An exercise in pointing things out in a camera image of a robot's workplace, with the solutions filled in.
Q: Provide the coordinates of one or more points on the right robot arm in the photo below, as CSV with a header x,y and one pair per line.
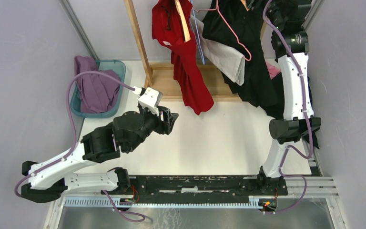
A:
x,y
291,45

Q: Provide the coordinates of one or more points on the wooden clothes rack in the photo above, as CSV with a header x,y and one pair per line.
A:
x,y
159,75

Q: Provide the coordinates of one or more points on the black garment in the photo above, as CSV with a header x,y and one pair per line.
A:
x,y
229,23
276,111

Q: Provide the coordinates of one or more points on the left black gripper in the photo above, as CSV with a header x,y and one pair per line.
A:
x,y
166,126

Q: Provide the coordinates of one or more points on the red skirt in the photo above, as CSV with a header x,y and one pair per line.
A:
x,y
167,30

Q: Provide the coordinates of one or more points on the aluminium frame rail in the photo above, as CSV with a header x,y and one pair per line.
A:
x,y
296,189

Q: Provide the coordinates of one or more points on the wooden hanger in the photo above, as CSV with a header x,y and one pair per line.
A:
x,y
185,28

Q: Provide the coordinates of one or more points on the purple garment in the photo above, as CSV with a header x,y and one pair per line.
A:
x,y
98,94

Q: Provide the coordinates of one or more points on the teal laundry basket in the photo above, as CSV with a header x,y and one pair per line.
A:
x,y
119,68

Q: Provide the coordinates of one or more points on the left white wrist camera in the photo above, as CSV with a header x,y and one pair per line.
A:
x,y
149,98

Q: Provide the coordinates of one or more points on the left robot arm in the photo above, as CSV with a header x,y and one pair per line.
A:
x,y
47,181

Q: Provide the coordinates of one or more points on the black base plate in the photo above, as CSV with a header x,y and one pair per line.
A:
x,y
200,189

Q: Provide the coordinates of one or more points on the pink garment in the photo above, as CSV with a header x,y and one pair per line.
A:
x,y
272,70

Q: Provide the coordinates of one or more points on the white garment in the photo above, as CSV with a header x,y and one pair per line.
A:
x,y
227,59

